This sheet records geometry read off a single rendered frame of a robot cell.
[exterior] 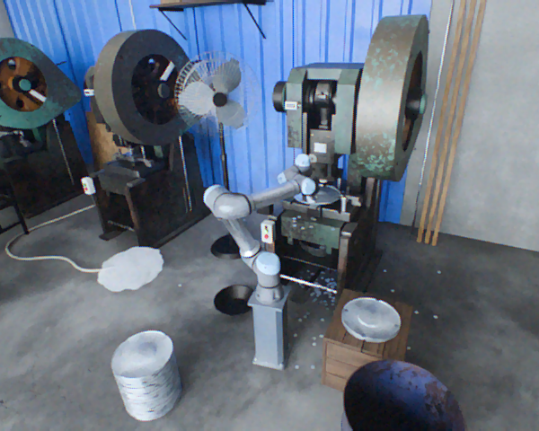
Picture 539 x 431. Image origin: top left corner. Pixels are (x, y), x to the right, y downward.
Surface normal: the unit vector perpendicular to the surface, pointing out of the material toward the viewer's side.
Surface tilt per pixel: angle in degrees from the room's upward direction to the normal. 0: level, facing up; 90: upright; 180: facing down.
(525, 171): 90
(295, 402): 0
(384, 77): 64
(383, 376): 88
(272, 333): 90
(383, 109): 85
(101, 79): 70
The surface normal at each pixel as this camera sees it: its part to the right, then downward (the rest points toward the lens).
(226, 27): -0.48, 0.42
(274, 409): -0.04, -0.89
